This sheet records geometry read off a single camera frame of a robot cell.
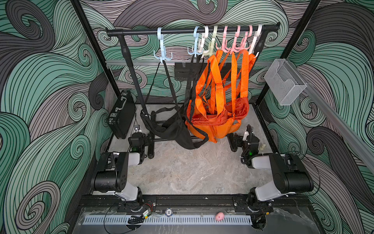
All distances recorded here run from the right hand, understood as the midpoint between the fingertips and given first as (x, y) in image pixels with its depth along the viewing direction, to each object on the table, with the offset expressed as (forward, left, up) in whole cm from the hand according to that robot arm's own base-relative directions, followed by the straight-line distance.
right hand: (242, 134), depth 93 cm
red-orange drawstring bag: (+2, +8, +24) cm, 25 cm away
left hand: (+1, +66, +1) cm, 66 cm away
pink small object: (-44, +21, -4) cm, 49 cm away
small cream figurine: (-7, -12, -6) cm, 15 cm away
